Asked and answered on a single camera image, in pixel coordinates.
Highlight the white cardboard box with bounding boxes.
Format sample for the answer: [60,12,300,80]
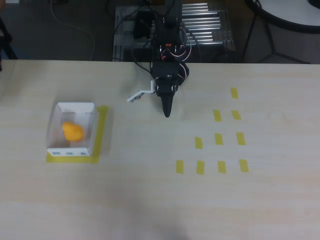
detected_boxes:
[46,101,97,158]

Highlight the long yellow tape strip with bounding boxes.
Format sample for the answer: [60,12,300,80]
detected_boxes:
[90,105,110,163]
[45,153,101,165]

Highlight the white floor cable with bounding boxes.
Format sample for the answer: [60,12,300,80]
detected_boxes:
[49,0,96,61]

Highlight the metal roller frame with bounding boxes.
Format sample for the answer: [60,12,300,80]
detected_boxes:
[112,2,237,62]

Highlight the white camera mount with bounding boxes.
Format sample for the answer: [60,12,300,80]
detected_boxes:
[126,80,157,104]

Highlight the yellow rubber duck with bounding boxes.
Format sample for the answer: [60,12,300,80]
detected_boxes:
[61,121,85,143]

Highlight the black chair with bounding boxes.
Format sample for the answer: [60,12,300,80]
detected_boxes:
[0,17,19,61]

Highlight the black camera cable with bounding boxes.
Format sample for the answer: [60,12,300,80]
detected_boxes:
[132,61,154,76]

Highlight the round white table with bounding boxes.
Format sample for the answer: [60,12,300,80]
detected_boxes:
[243,0,320,34]

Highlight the black table leg frame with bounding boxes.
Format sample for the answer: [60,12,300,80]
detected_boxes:
[240,13,313,64]

